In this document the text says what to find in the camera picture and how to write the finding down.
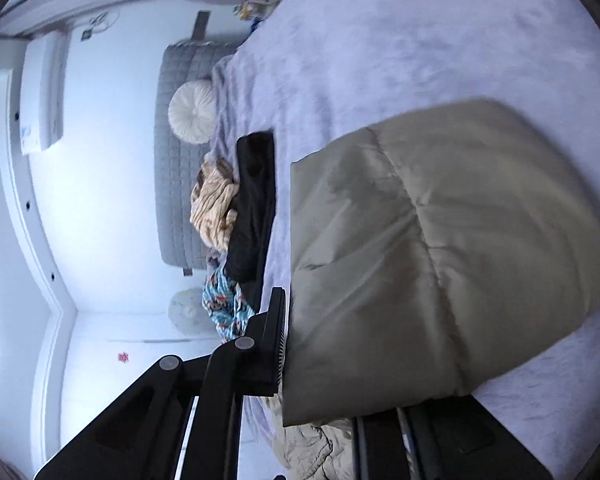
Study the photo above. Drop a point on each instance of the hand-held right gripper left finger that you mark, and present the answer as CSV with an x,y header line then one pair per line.
x,y
266,352

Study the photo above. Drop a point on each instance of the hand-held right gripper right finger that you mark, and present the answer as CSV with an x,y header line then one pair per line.
x,y
380,442

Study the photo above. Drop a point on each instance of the beige puffer jacket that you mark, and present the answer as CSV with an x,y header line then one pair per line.
x,y
430,235

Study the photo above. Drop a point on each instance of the blue patterned garment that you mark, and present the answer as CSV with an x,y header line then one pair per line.
x,y
225,305

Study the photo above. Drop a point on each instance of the black garment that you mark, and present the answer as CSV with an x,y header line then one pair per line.
x,y
252,200

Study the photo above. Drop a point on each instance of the beige striped garment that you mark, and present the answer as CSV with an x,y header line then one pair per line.
x,y
212,205

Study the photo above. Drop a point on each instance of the grey quilted headboard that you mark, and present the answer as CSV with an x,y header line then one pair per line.
x,y
180,190

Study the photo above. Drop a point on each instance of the white round pillow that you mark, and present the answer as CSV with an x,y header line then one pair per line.
x,y
192,110

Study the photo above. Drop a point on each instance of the white air conditioner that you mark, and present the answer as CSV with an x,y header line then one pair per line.
x,y
47,90

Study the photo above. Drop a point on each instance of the small colourful object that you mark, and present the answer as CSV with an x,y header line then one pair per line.
x,y
255,8

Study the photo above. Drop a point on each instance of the lavender bed blanket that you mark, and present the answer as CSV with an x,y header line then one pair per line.
x,y
405,35

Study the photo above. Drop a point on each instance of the small red wall decoration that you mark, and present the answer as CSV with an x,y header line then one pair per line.
x,y
123,357

